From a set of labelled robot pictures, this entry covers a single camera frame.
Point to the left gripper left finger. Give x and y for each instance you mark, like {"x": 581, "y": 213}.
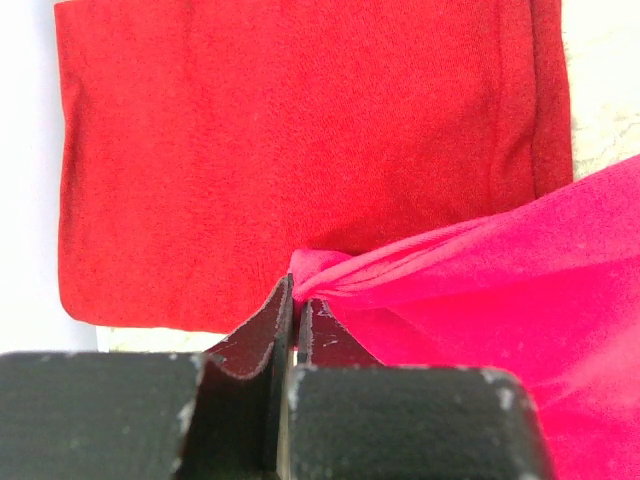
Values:
{"x": 238, "y": 425}

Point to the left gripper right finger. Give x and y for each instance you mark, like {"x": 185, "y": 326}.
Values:
{"x": 336, "y": 408}

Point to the pink t shirt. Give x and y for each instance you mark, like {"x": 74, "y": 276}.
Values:
{"x": 548, "y": 291}

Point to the folded dark red t shirt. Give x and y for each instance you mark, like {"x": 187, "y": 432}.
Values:
{"x": 205, "y": 141}

